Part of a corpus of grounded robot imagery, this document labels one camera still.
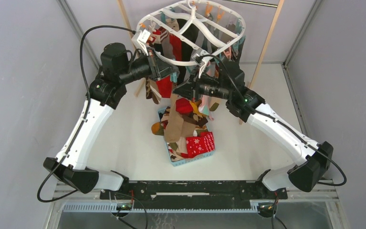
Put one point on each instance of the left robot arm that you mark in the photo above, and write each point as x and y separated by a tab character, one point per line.
119	68

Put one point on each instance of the white slotted cable duct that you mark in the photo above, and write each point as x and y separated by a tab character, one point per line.
107	207

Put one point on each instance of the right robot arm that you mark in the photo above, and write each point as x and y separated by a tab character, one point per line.
310	159

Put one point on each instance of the pink hanging sock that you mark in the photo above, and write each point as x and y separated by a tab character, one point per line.
204	107

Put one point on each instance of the light blue plastic basket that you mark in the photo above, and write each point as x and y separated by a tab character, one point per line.
185	160

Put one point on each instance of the mustard yellow hanging sock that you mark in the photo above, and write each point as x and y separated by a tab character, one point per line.
195	109

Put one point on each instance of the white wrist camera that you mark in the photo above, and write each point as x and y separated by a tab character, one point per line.
202	59
140	39

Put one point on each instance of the wooden hanger rack frame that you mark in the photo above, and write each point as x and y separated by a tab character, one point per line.
259	18

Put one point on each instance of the red snowflake sock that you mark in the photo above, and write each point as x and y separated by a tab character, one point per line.
197	145

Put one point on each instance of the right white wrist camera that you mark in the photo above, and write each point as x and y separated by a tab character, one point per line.
202	59

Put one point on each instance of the orange sock toe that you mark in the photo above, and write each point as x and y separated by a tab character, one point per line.
158	129

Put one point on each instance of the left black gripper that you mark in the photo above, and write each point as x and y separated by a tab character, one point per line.
158	67

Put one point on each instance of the long red sock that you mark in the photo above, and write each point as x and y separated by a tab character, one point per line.
165	87

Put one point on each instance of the brown argyle sock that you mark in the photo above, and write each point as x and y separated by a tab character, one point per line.
150	91

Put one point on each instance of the red sock in basket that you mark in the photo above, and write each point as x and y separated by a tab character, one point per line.
183	106

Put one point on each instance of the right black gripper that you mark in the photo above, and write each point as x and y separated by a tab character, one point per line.
188	89

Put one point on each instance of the tan brown ribbed sock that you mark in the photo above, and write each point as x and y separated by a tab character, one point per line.
177	127

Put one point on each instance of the brown striped sock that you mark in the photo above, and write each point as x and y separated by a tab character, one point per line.
156	94

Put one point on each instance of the white round clip hanger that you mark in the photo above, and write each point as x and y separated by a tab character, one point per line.
175	37

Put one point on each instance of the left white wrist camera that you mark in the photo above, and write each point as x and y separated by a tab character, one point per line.
140	39

